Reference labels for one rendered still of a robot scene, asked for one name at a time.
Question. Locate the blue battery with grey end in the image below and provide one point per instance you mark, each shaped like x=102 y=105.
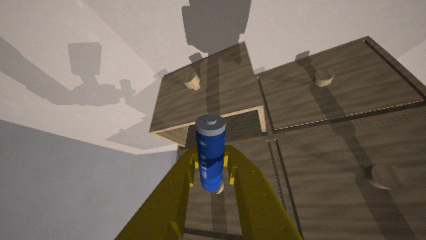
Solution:
x=210 y=136

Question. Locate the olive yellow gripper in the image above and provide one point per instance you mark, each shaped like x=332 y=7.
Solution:
x=162 y=216

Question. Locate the brown wooden chest of drawers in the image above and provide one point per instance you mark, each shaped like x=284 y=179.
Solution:
x=418 y=86

